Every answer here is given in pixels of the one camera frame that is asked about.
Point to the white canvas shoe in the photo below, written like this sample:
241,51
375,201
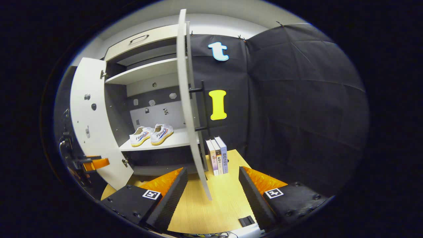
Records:
140,136
162,134

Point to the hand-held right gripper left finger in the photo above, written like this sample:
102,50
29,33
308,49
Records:
172,198

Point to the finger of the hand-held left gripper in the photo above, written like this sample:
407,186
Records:
86,159
97,164

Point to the white cabinet drawer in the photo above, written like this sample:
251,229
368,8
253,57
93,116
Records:
145,46

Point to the black cloth clip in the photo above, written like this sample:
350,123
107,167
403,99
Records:
280,23
242,38

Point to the white pink book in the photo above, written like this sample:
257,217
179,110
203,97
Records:
212,158

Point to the black backdrop cloth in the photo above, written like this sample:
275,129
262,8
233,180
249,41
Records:
297,99

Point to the white orange book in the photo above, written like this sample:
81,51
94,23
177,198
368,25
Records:
218,158

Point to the grey white shoe cabinet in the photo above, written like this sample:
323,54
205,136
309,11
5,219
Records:
148,70

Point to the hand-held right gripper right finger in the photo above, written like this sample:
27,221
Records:
254,198

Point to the white cabinet door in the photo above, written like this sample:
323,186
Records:
185,99
92,138

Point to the blue purple book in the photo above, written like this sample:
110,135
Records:
224,155

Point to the small black ribbed block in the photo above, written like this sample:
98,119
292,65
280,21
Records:
247,220

